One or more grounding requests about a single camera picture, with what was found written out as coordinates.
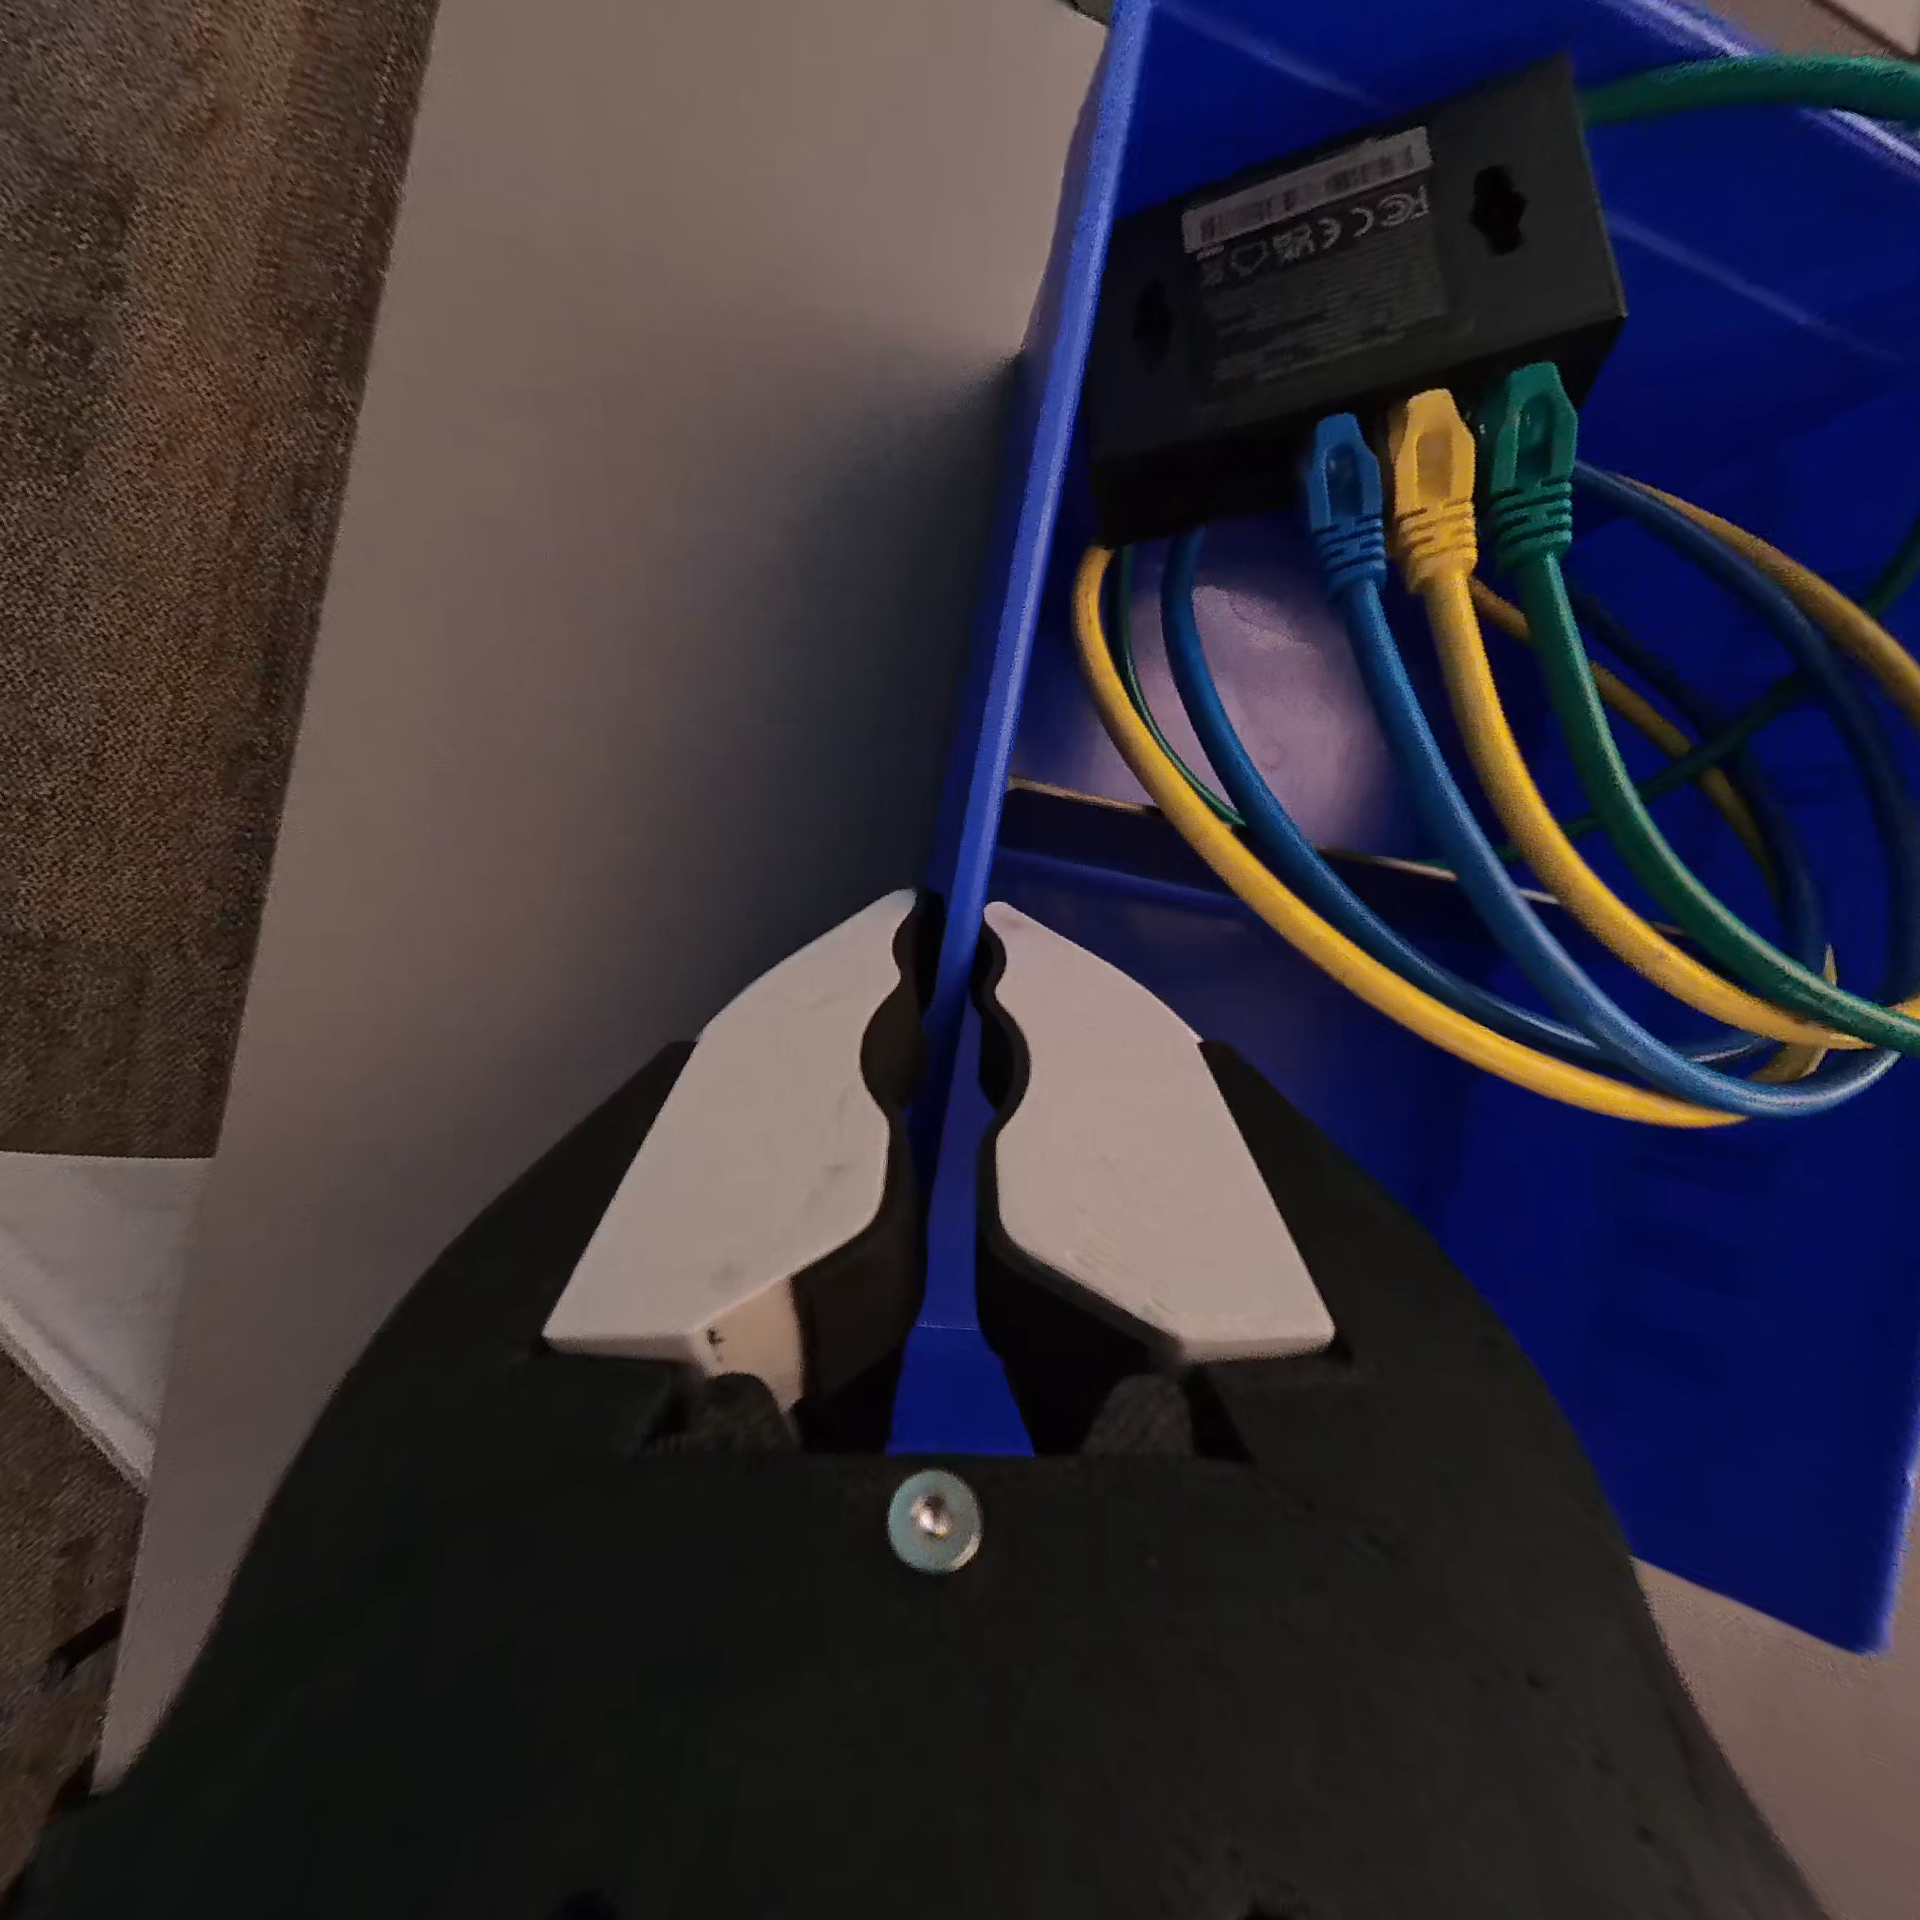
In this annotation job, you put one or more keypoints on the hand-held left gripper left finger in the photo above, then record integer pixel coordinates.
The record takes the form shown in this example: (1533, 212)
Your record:
(750, 1156)

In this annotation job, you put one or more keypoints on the black network switch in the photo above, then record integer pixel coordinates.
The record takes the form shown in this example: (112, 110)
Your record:
(1349, 284)

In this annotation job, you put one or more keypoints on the blue plastic bin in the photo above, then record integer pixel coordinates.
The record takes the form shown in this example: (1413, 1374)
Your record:
(1620, 1321)

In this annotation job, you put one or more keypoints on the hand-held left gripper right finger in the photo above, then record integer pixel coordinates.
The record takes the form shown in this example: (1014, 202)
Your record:
(1141, 1172)

